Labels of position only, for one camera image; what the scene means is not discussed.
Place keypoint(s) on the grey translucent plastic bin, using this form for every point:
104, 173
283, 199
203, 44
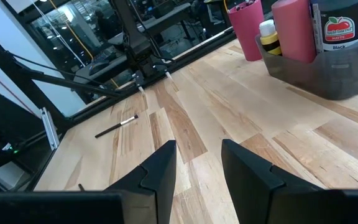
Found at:
331, 74

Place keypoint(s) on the black device with blue light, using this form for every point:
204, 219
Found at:
99, 67

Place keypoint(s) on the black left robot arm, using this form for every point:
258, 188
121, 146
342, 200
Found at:
132, 31

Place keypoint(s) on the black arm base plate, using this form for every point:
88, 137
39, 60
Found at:
149, 70

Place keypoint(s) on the red plastic cup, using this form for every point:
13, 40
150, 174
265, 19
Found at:
247, 34

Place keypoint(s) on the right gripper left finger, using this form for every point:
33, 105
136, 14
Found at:
154, 186

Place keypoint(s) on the large dark grey paint bottle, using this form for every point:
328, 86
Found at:
340, 28

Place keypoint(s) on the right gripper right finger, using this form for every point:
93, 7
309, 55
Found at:
250, 186

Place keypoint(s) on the large coral red paint bottle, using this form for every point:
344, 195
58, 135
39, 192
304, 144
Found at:
294, 31

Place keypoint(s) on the small yellow paint bottle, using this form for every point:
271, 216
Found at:
270, 40

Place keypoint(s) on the dark grey equipment cart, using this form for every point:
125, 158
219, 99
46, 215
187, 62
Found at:
166, 18

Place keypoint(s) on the silver bracket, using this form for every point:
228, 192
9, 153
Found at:
51, 130

